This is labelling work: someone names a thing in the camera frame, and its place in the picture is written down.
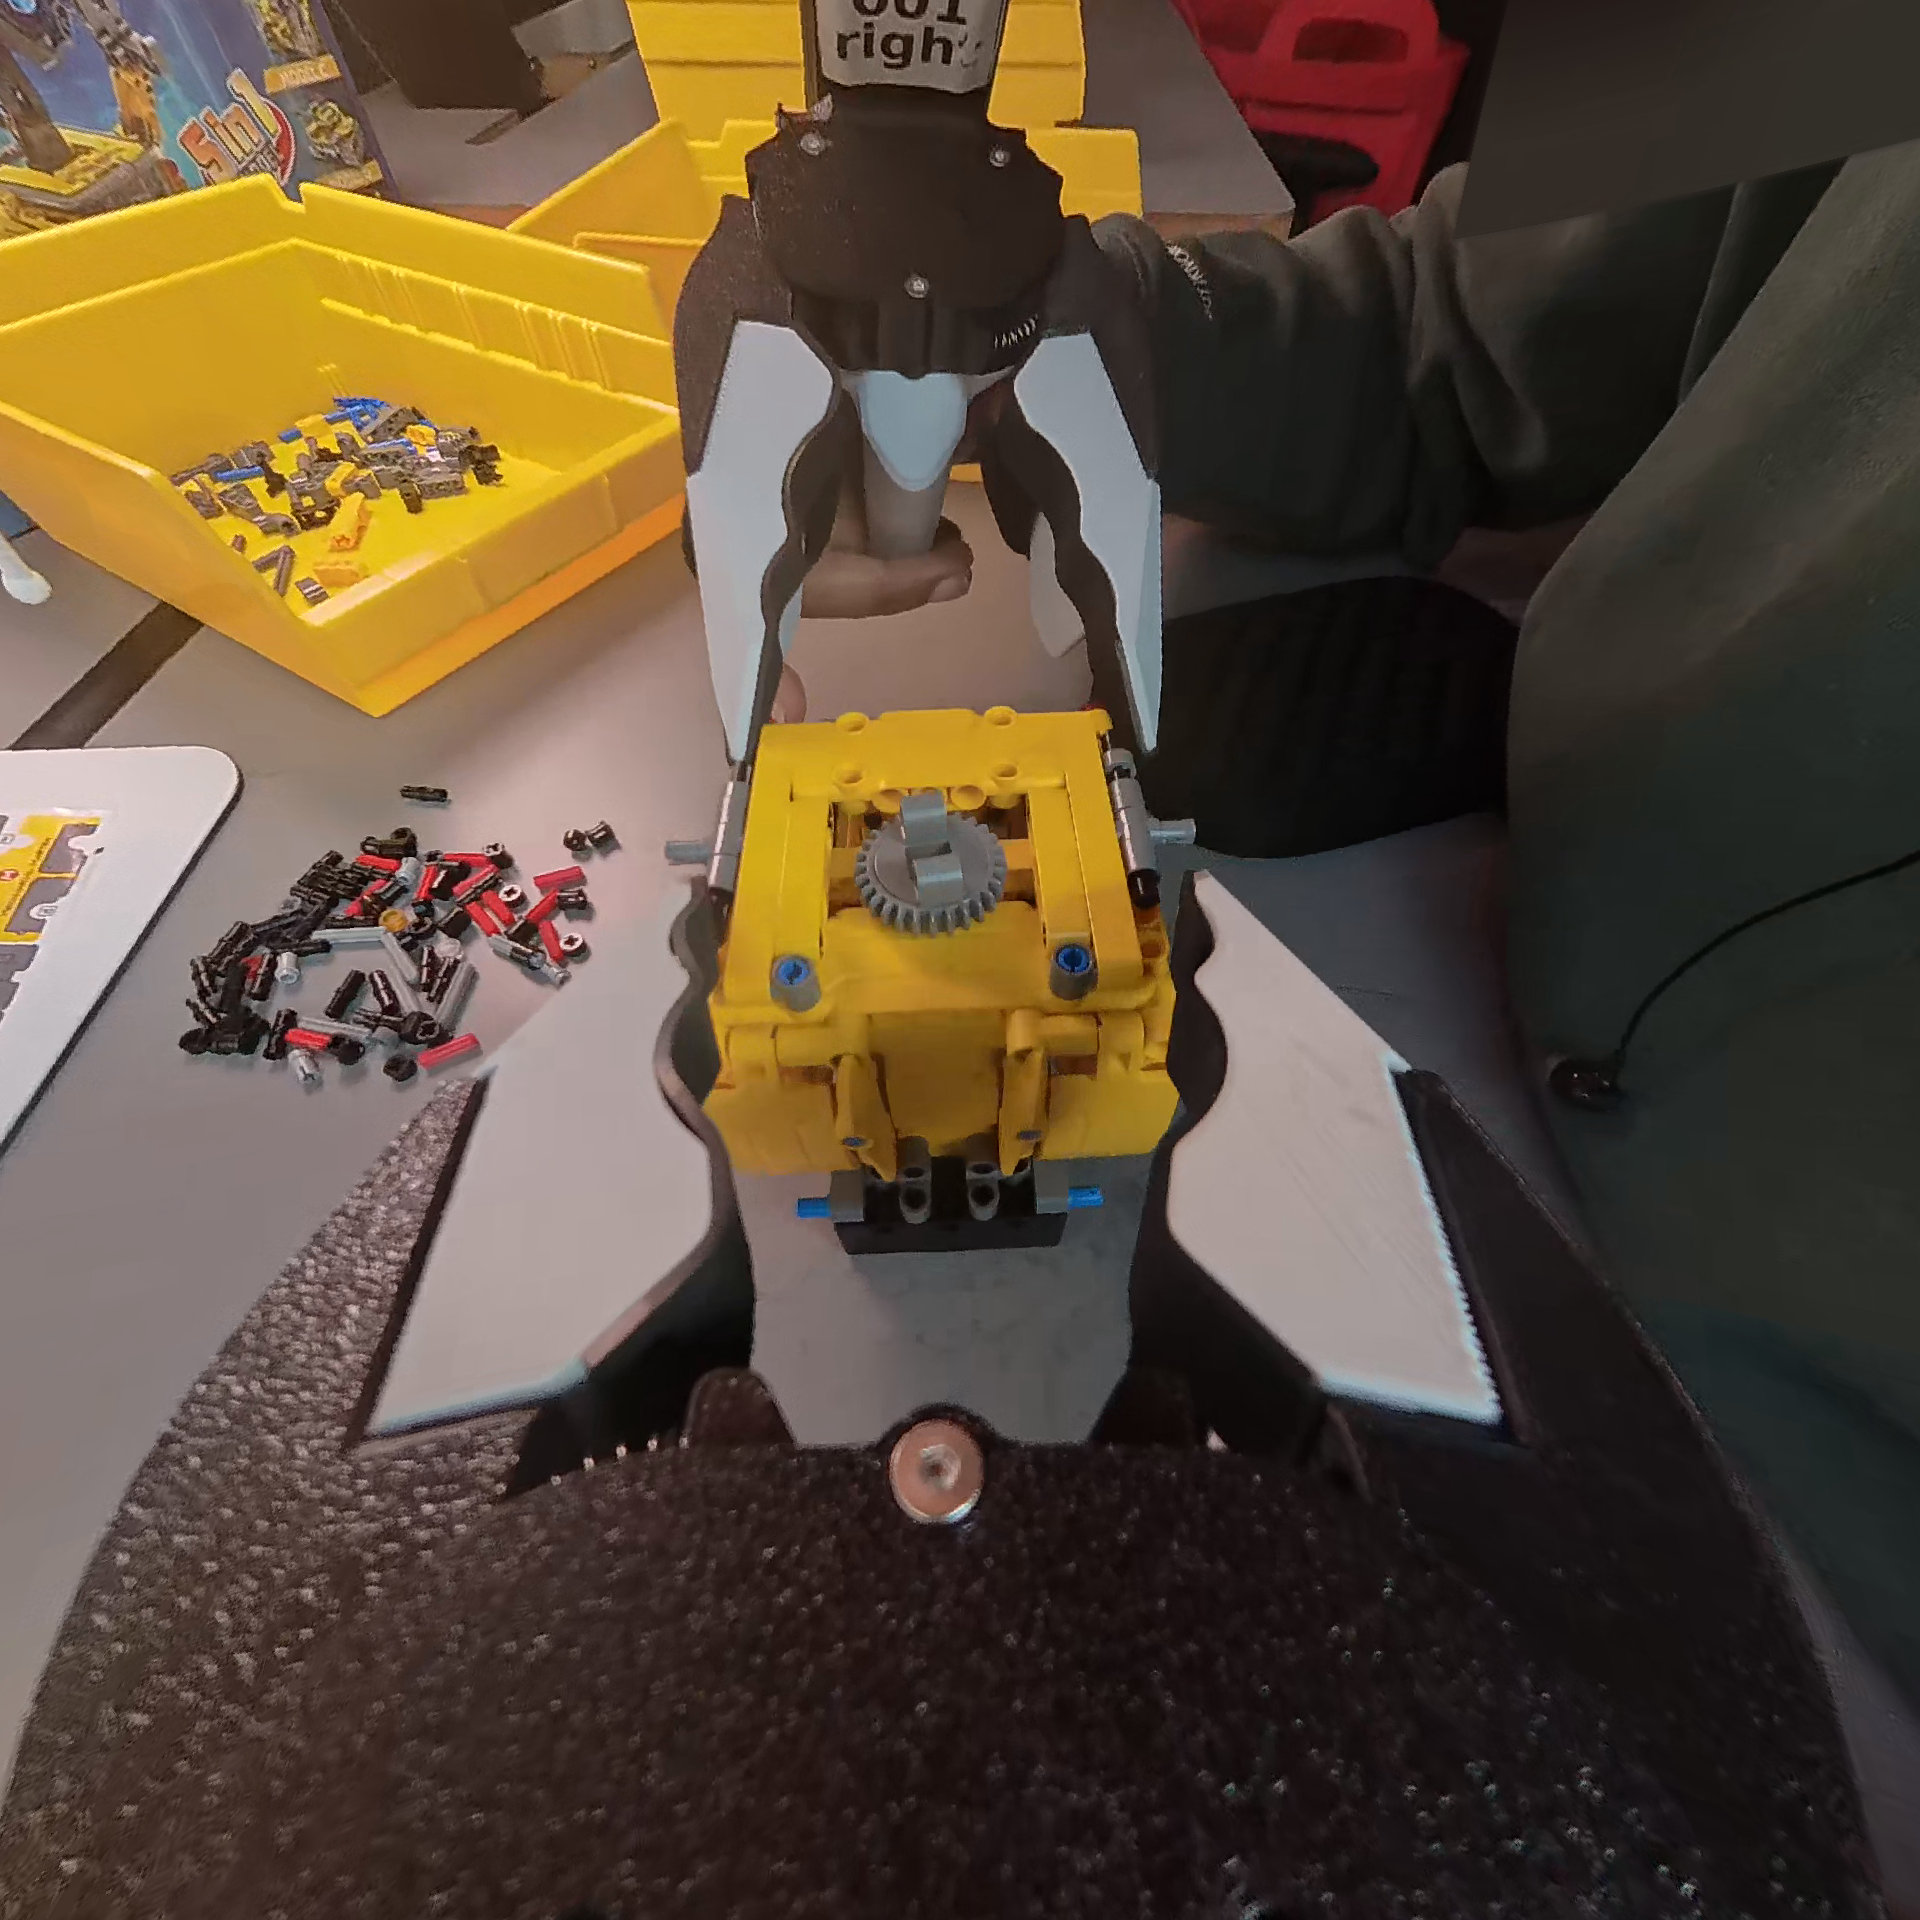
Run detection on heap of grey lego parts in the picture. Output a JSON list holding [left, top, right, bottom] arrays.
[[166, 391, 504, 604]]

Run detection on black earbud cable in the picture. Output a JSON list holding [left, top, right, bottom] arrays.
[[1545, 846, 1920, 1115]]

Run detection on large yellow plastic bin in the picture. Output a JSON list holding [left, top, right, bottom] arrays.
[[0, 173, 696, 718]]

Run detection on white rounded board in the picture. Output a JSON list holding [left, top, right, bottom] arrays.
[[0, 741, 244, 1148]]

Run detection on person's right hand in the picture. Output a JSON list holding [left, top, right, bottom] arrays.
[[801, 514, 979, 624]]

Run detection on printed instruction booklet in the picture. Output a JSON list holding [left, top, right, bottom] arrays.
[[0, 808, 113, 1027]]

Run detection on yellow lego model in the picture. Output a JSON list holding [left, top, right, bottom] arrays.
[[668, 705, 1202, 1255]]

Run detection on colourful lego set box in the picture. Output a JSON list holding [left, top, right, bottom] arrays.
[[0, 0, 398, 240]]

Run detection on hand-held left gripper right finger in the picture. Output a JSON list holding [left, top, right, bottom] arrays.
[[1134, 875, 1507, 1426]]

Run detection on person's right forearm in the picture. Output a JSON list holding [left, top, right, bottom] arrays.
[[1102, 163, 1863, 577]]

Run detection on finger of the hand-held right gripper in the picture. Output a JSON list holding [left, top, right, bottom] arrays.
[[686, 321, 847, 772], [1017, 334, 1168, 758]]

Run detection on pile of black red lego pins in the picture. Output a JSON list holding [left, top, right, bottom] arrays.
[[178, 832, 595, 1089]]

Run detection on red plastic container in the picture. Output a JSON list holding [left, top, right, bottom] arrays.
[[1168, 0, 1476, 229]]

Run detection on person's green sweater torso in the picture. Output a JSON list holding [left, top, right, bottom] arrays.
[[1509, 150, 1920, 1653]]

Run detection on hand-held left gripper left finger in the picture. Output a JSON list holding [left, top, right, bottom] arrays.
[[357, 883, 759, 1442]]

